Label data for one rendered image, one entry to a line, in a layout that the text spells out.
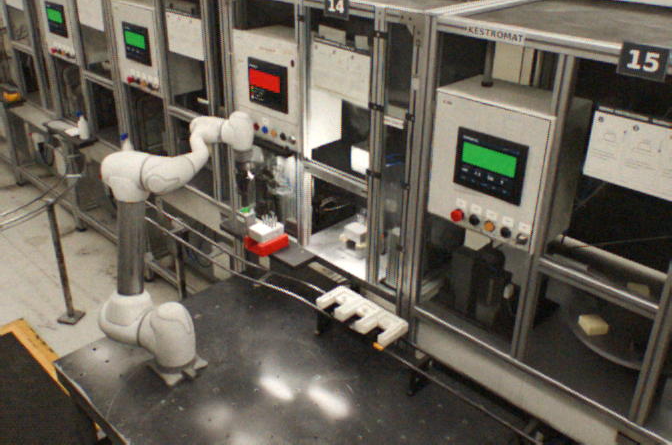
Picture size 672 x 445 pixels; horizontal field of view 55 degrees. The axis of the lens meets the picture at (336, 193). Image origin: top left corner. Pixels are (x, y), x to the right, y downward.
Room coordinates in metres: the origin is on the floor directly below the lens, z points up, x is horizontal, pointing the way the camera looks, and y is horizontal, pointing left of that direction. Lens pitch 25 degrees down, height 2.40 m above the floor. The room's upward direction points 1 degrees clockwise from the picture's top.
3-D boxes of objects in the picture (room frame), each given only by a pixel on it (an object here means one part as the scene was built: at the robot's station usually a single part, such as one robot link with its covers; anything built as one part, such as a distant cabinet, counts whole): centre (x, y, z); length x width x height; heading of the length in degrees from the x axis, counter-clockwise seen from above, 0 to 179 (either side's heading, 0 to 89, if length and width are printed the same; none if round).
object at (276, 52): (2.79, 0.23, 1.60); 0.42 x 0.29 x 0.46; 46
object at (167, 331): (2.01, 0.63, 0.85); 0.18 x 0.16 x 0.22; 71
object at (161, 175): (2.14, 0.62, 1.44); 0.18 x 0.14 x 0.13; 161
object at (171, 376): (1.99, 0.60, 0.71); 0.22 x 0.18 x 0.06; 46
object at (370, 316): (2.11, -0.11, 0.84); 0.36 x 0.14 x 0.10; 46
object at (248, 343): (1.88, 0.21, 0.66); 1.50 x 1.06 x 0.04; 46
